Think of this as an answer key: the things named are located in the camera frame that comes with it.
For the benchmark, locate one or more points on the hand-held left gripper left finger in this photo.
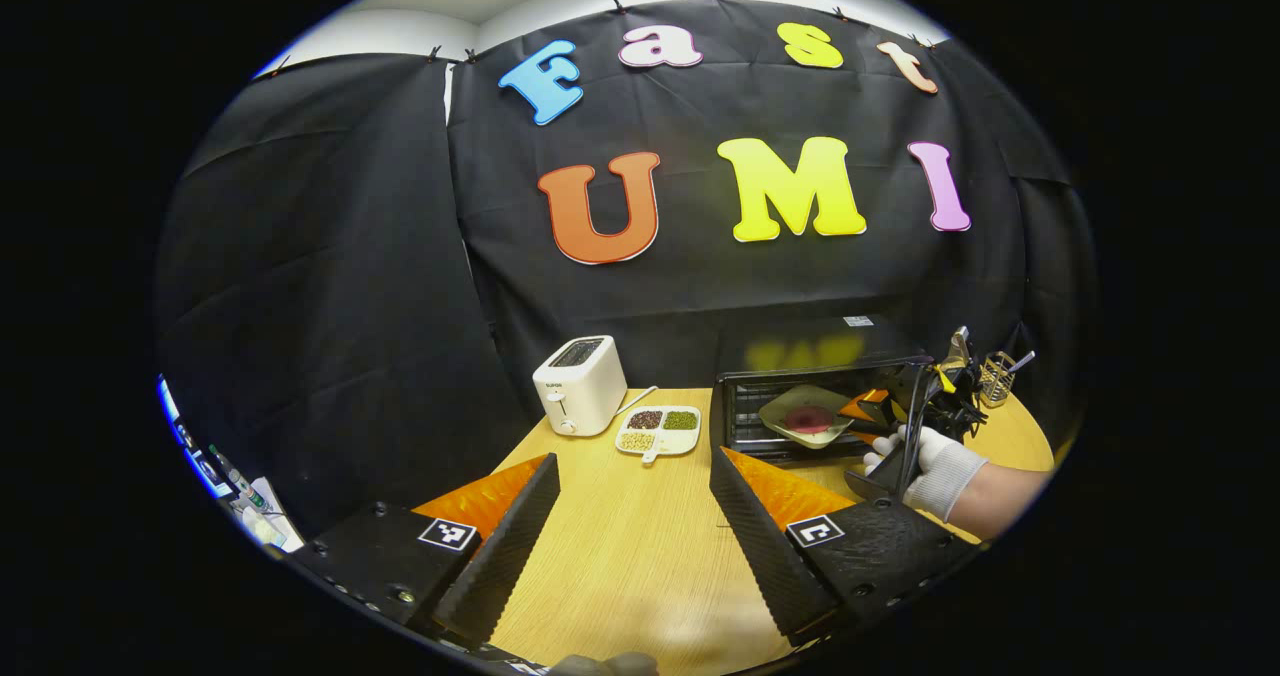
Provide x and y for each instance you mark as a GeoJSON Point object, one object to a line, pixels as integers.
{"type": "Point", "coordinates": [505, 566]}

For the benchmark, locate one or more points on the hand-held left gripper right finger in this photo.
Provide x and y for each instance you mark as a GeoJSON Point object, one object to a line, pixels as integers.
{"type": "Point", "coordinates": [765, 556]}

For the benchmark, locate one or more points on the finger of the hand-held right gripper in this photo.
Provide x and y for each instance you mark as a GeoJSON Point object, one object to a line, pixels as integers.
{"type": "Point", "coordinates": [875, 396]}
{"type": "Point", "coordinates": [865, 424]}

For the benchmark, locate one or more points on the pink ham slice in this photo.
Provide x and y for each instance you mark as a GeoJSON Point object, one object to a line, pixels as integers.
{"type": "Point", "coordinates": [810, 419]}

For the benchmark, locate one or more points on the cream square plate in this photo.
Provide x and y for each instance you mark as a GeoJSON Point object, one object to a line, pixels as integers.
{"type": "Point", "coordinates": [800, 396]}

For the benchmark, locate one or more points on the black electric oven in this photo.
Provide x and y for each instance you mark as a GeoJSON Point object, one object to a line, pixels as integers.
{"type": "Point", "coordinates": [800, 338]}

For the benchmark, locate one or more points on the metal spoon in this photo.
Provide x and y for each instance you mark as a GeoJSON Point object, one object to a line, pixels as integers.
{"type": "Point", "coordinates": [1022, 359]}

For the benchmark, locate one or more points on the white divided bean dish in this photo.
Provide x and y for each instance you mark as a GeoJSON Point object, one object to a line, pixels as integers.
{"type": "Point", "coordinates": [660, 446]}

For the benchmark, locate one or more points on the white toaster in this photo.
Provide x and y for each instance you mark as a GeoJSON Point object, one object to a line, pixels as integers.
{"type": "Point", "coordinates": [590, 396]}

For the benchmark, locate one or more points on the white papers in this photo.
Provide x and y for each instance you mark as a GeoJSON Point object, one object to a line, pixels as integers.
{"type": "Point", "coordinates": [270, 521]}

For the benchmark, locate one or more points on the black backdrop cloth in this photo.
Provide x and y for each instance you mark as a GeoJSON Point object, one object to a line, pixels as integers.
{"type": "Point", "coordinates": [400, 256]}

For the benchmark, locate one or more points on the lit screen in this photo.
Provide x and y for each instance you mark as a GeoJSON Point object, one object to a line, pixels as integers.
{"type": "Point", "coordinates": [190, 451]}

